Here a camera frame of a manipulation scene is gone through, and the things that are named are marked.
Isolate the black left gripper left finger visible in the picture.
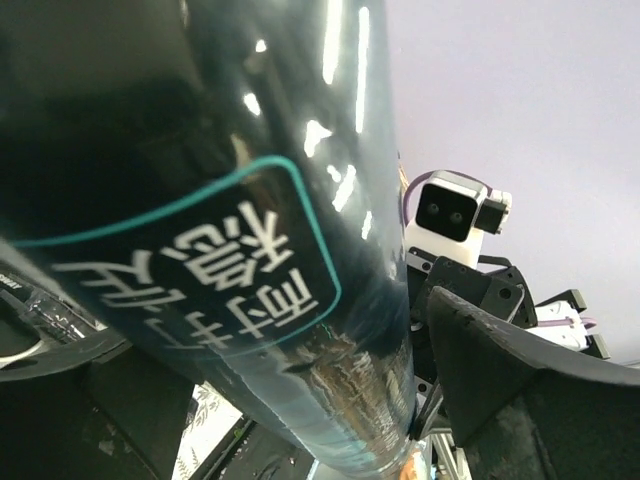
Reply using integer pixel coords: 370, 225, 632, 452
1, 330, 194, 479

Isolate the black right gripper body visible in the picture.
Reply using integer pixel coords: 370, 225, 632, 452
408, 254, 538, 435

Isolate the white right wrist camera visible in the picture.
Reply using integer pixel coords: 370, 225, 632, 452
402, 170, 513, 274

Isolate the floral patterned table mat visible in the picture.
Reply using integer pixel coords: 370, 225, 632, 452
171, 383, 242, 480

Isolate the black shuttlecock tube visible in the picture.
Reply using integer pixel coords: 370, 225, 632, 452
1, 1, 416, 478

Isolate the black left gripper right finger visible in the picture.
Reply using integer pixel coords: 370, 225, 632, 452
427, 287, 639, 479

